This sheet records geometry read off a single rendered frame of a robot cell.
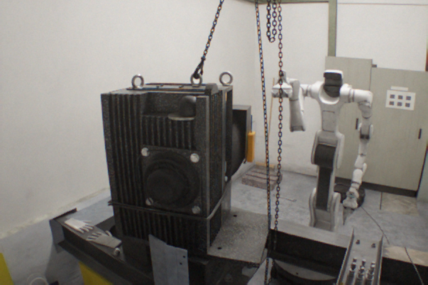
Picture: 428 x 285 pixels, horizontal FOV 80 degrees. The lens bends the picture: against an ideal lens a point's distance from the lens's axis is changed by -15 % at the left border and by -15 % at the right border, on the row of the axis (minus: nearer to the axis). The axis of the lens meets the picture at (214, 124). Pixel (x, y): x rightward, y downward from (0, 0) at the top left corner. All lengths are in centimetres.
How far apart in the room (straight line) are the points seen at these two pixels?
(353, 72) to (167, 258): 330
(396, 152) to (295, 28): 217
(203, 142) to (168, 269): 54
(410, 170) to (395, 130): 56
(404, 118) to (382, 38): 106
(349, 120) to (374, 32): 120
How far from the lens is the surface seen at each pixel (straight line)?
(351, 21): 423
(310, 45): 431
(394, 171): 421
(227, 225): 161
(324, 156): 209
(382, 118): 402
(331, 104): 200
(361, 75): 397
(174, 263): 124
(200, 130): 115
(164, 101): 129
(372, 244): 200
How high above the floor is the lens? 178
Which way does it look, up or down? 14 degrees down
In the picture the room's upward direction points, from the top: straight up
